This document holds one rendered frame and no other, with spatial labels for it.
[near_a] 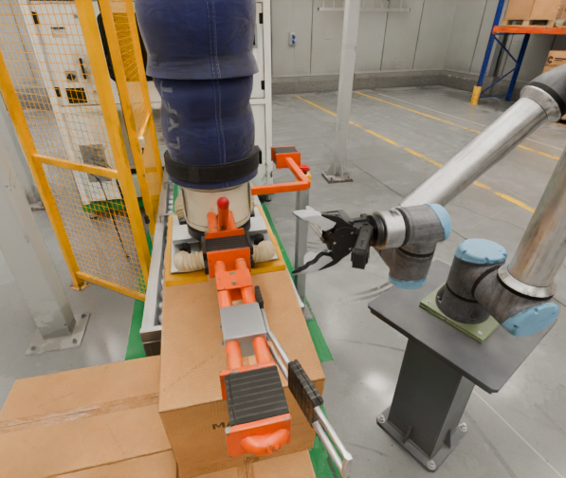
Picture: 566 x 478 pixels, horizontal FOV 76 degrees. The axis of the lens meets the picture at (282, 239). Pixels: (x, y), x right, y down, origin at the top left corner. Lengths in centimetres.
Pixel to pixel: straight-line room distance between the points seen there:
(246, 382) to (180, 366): 53
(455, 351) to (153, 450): 103
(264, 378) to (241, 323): 11
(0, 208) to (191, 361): 151
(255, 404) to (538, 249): 90
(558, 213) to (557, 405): 152
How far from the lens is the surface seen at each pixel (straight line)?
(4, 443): 159
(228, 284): 63
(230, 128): 80
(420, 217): 84
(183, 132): 81
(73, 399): 158
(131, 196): 212
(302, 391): 48
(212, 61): 77
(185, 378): 97
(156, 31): 79
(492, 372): 137
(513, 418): 231
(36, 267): 239
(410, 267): 91
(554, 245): 116
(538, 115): 110
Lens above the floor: 169
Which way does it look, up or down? 31 degrees down
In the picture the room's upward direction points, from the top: straight up
